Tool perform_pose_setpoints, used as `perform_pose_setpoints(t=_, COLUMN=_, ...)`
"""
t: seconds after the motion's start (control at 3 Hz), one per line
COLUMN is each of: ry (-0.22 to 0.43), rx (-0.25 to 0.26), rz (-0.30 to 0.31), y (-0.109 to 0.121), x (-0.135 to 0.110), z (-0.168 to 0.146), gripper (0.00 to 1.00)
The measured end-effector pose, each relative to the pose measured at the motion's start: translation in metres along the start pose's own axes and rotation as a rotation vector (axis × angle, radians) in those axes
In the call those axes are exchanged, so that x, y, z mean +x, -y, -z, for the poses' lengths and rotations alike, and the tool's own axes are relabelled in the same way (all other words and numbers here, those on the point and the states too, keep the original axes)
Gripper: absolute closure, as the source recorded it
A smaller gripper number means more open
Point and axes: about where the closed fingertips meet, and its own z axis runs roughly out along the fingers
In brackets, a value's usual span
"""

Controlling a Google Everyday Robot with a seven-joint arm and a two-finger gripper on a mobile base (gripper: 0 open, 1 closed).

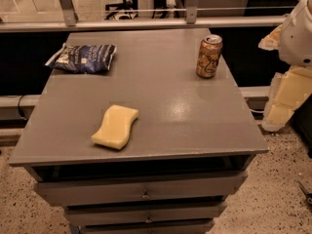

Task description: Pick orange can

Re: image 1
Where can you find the yellow foam padding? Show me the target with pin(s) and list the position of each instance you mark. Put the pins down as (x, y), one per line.
(287, 93)

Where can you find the orange soda can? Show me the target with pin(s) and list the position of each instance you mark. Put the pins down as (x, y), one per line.
(209, 55)

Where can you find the grey drawer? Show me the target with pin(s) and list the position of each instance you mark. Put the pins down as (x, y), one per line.
(195, 226)
(151, 213)
(137, 189)

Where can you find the grey drawer cabinet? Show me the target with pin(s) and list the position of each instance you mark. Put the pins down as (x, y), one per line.
(186, 124)

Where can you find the top grey drawer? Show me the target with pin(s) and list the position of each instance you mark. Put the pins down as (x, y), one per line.
(137, 189)

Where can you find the bottom grey drawer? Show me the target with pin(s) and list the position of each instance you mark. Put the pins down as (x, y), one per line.
(195, 226)

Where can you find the middle grey drawer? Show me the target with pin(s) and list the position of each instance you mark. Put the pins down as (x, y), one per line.
(151, 213)

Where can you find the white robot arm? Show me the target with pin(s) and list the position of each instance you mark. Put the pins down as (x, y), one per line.
(295, 43)

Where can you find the metal railing frame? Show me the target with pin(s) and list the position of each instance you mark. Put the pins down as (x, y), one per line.
(92, 15)

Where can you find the blue chip bag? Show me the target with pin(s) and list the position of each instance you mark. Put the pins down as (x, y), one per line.
(82, 59)

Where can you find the yellow sponge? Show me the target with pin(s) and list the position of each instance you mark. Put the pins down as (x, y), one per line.
(115, 128)

